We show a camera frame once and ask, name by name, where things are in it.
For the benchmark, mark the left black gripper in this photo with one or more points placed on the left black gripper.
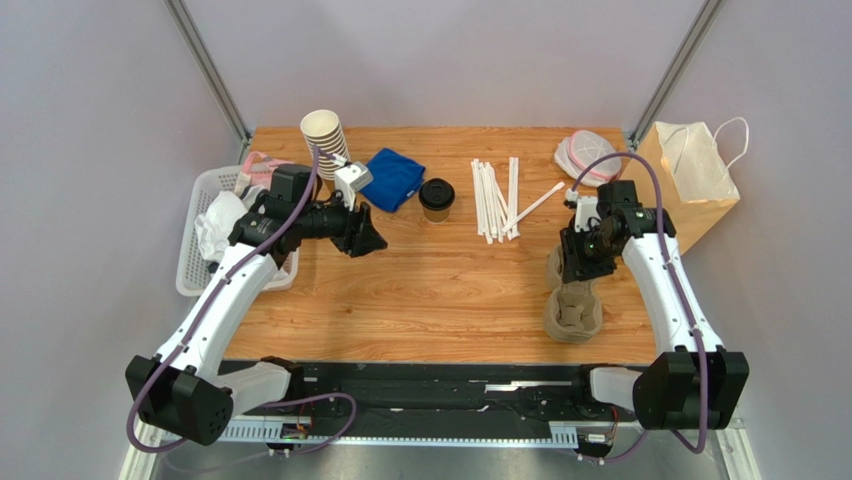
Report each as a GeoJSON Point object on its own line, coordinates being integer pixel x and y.
{"type": "Point", "coordinates": [358, 236]}

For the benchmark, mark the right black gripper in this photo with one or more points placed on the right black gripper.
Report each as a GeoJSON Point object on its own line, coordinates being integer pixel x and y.
{"type": "Point", "coordinates": [575, 252]}

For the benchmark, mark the single brown paper cup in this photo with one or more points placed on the single brown paper cup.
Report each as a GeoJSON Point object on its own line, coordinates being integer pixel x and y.
{"type": "Point", "coordinates": [437, 215]}

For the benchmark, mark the black cup lid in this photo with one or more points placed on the black cup lid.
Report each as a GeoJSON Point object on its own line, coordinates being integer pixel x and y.
{"type": "Point", "coordinates": [436, 194]}

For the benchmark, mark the brown paper bag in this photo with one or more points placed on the brown paper bag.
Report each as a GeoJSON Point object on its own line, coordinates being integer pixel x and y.
{"type": "Point", "coordinates": [684, 165]}

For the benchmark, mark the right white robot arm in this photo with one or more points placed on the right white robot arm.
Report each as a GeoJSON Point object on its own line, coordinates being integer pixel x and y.
{"type": "Point", "coordinates": [695, 381]}

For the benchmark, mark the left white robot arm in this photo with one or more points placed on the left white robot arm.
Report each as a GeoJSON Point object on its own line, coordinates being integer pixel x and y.
{"type": "Point", "coordinates": [180, 389]}

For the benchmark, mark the blue folded cloth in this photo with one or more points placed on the blue folded cloth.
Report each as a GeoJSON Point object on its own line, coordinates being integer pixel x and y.
{"type": "Point", "coordinates": [395, 179]}

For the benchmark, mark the white pink mesh pouch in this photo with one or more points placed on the white pink mesh pouch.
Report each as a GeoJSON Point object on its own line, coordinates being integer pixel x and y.
{"type": "Point", "coordinates": [576, 152]}

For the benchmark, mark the stack of paper cups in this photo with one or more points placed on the stack of paper cups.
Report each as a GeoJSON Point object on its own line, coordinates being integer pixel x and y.
{"type": "Point", "coordinates": [323, 129]}

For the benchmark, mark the pink cloth item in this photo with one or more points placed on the pink cloth item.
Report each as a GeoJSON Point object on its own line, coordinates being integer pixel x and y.
{"type": "Point", "coordinates": [257, 170]}

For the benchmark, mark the white crumpled garment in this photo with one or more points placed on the white crumpled garment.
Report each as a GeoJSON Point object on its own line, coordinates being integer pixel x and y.
{"type": "Point", "coordinates": [214, 226]}

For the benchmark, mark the white plastic basket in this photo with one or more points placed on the white plastic basket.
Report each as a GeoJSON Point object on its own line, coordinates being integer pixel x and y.
{"type": "Point", "coordinates": [192, 276]}

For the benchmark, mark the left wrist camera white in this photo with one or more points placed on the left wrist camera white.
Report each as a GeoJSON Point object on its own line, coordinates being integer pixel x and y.
{"type": "Point", "coordinates": [349, 180]}

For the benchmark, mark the right aluminium frame post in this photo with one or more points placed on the right aluminium frame post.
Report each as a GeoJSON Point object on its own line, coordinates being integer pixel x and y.
{"type": "Point", "coordinates": [687, 49]}

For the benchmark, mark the aluminium frame post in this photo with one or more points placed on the aluminium frame post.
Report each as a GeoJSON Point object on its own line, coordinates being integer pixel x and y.
{"type": "Point", "coordinates": [194, 40]}
{"type": "Point", "coordinates": [687, 49]}

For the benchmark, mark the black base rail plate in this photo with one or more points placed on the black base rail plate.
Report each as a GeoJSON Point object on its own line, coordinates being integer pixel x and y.
{"type": "Point", "coordinates": [437, 401]}

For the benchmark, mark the left aluminium frame post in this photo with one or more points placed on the left aluminium frame post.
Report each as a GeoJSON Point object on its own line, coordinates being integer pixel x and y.
{"type": "Point", "coordinates": [194, 40]}

